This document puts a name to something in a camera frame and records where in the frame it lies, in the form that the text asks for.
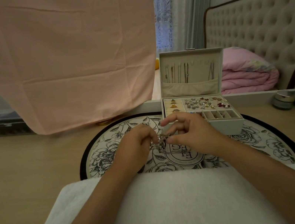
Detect pink hanging cloth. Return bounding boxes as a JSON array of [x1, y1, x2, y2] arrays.
[[0, 0, 176, 143]]

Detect blue floral curtain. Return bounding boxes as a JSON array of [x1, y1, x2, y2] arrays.
[[148, 0, 184, 55]]

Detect white open jewelry box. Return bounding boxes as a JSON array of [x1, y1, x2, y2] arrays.
[[152, 41, 247, 147]]

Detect beige tufted headboard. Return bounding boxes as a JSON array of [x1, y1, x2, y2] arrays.
[[197, 0, 295, 102]]

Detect round floral black-rimmed mat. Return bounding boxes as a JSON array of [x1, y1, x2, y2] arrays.
[[71, 88, 295, 202]]

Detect pink folded quilt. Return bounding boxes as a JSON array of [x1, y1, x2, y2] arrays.
[[214, 40, 282, 98]]

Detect silver chain necklace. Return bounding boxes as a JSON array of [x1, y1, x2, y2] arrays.
[[148, 129, 192, 159]]

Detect person's right hand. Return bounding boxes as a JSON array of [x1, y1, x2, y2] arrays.
[[159, 105, 233, 166]]

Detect person's left forearm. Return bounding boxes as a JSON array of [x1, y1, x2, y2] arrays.
[[27, 159, 153, 224]]

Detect white fluffy towel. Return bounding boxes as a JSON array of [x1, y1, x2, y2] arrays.
[[10, 145, 295, 224]]

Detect round jar with silver lid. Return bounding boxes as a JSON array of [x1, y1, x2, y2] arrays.
[[270, 88, 295, 112]]

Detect grey pleated curtain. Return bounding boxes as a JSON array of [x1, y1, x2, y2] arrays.
[[167, 0, 228, 53]]

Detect clear plastic storage box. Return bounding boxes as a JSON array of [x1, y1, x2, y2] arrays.
[[0, 107, 36, 140]]

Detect person's right forearm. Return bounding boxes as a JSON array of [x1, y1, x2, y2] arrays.
[[206, 129, 295, 224]]

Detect pile of assorted earrings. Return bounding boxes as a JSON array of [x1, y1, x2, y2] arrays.
[[183, 92, 231, 116]]

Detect person's left hand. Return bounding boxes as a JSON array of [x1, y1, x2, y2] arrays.
[[108, 121, 164, 178]]

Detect row of hanging necklaces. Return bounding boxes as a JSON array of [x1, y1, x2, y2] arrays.
[[163, 57, 218, 88]]

